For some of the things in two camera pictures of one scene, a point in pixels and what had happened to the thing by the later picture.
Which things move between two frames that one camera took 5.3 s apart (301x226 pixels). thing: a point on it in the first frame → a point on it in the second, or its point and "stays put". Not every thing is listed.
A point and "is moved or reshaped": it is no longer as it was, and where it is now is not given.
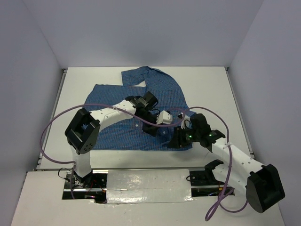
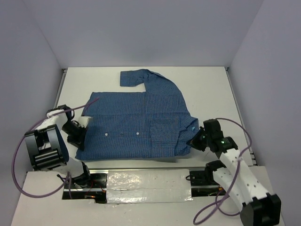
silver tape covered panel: [148, 186] stays put
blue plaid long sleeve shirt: [164, 97] is moved or reshaped
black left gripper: [151, 129] → [78, 141]
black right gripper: [178, 141] → [194, 142]
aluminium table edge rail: [241, 114] stays put
